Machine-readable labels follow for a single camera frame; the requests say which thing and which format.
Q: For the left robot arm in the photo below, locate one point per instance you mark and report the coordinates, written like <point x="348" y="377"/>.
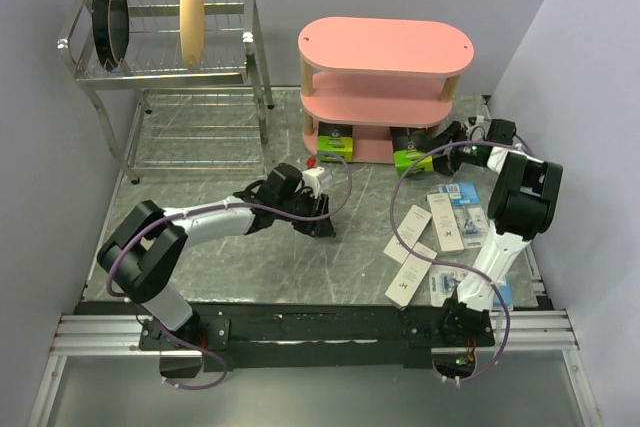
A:
<point x="149" y="242"/>

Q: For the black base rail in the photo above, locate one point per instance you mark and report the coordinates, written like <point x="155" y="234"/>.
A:
<point x="250" y="335"/>

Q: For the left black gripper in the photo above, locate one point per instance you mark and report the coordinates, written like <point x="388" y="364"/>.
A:
<point x="320" y="224"/>

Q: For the pink three-tier shelf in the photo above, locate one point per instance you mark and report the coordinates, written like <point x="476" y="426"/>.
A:
<point x="375" y="74"/>

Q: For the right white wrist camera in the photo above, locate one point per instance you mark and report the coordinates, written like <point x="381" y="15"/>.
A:
<point x="476" y="127"/>

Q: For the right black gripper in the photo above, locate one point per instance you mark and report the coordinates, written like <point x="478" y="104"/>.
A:
<point x="454" y="132"/>

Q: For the black plate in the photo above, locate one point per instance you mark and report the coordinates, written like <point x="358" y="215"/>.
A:
<point x="111" y="31"/>

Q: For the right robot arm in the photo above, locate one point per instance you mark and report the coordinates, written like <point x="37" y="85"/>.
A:
<point x="522" y="205"/>

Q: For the blue razor blister pack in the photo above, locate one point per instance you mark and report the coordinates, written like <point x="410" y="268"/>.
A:
<point x="468" y="211"/>
<point x="442" y="282"/>

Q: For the metal dish rack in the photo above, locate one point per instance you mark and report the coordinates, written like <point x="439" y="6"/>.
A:
<point x="159" y="115"/>

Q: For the white slim box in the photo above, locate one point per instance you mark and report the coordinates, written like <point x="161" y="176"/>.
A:
<point x="410" y="230"/>
<point x="412" y="272"/>
<point x="445" y="223"/>

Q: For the beige wooden plate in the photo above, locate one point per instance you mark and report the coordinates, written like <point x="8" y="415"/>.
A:
<point x="192" y="26"/>

